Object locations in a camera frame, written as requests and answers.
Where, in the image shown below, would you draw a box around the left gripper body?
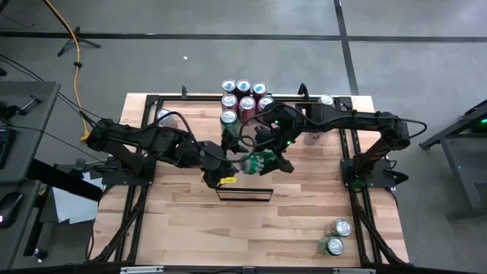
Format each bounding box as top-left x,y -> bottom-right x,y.
197,144 -> 233,188

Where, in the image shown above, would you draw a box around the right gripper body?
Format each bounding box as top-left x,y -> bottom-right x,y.
262,113 -> 298,155

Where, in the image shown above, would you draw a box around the green Sprite can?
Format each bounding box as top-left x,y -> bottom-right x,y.
219,109 -> 241,138
238,151 -> 278,177
317,235 -> 345,256

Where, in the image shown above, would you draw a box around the silver Diet Coke can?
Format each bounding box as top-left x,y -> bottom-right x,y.
303,131 -> 323,146

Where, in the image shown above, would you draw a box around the black beam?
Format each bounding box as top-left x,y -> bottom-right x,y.
25,158 -> 104,202

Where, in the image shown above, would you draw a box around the white paper sheets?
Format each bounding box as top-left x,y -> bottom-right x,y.
51,170 -> 103,225

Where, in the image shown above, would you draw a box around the grey side table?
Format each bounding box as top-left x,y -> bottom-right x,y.
0,179 -> 43,272
0,80 -> 62,184

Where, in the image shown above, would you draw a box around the grey metal stand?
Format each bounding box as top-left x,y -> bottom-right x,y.
419,99 -> 487,221

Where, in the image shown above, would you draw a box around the black tripod base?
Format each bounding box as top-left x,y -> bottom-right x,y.
56,25 -> 102,58

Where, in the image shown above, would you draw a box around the black knob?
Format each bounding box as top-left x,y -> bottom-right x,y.
32,247 -> 49,263

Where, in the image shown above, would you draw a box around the black computer mouse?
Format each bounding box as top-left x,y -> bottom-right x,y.
0,191 -> 24,229

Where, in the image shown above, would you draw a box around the black keyboard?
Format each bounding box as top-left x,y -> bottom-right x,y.
0,128 -> 14,170

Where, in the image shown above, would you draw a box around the black clamp tool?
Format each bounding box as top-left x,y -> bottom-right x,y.
0,94 -> 43,121

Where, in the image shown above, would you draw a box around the black aluminium rig frame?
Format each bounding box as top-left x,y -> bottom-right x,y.
89,82 -> 412,274

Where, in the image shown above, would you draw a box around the silver bracket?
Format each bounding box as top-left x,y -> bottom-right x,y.
119,266 -> 164,274
333,267 -> 377,274

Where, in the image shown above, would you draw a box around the yellow extension cord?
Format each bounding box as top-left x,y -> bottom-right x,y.
42,0 -> 92,142

